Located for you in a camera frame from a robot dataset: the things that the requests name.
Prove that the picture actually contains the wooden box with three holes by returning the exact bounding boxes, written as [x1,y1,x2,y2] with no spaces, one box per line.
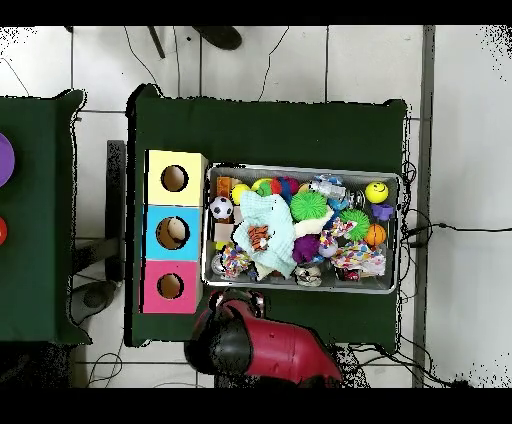
[140,149,209,315]

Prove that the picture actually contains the silver mesh bin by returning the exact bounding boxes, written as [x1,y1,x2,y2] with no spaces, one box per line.
[201,162,402,295]

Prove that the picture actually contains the mint green cloth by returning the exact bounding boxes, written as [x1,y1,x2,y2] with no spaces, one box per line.
[232,190,299,280]

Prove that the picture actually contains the small tiger plush toy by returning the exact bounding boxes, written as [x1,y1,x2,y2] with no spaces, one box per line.
[246,224,271,252]

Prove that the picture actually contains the yellow tennis ball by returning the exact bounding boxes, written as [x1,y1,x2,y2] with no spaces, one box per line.
[230,182,252,206]

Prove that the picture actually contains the black and white soccer ball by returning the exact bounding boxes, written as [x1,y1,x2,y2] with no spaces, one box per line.
[209,195,234,220]

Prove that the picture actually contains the large green spiky ball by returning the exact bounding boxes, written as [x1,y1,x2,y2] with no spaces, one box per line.
[289,190,329,223]

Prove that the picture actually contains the silver robot toy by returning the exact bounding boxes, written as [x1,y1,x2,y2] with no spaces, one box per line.
[309,179,347,201]

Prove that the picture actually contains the dark green tablecloth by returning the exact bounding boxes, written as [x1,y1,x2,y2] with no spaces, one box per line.
[124,83,409,353]
[0,89,93,346]

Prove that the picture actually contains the small green spiky ball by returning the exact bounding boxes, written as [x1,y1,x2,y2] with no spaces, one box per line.
[339,208,371,242]

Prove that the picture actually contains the large polka dot cloth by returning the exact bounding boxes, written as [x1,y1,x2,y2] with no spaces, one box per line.
[318,216,388,278]

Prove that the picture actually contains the orange basketball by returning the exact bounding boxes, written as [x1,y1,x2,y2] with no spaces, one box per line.
[363,222,388,247]

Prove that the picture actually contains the yellow smiley ball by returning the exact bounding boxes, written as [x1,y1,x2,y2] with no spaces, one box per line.
[364,180,390,204]

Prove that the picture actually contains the black stand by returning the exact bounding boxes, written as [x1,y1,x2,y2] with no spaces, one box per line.
[72,139,127,283]

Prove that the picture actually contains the person's foot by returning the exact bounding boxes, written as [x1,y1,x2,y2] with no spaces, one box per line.
[191,25,244,52]

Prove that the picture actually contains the black tripod leg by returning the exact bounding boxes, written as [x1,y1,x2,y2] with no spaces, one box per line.
[146,25,166,60]

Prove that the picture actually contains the purple plate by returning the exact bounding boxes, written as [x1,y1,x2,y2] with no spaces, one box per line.
[0,132,16,188]

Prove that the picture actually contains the black power cable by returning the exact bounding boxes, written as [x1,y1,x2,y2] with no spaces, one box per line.
[403,221,512,247]

